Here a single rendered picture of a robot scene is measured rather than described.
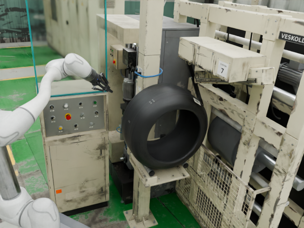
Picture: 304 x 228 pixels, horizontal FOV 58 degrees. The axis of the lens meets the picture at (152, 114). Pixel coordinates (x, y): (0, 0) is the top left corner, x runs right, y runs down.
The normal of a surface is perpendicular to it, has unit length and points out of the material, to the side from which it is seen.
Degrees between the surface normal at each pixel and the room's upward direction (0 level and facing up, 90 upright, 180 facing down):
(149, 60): 90
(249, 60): 90
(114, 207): 0
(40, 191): 0
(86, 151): 90
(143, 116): 64
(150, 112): 57
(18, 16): 90
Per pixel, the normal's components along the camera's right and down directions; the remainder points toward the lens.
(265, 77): 0.40, 0.11
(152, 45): 0.40, 0.41
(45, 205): 0.15, -0.89
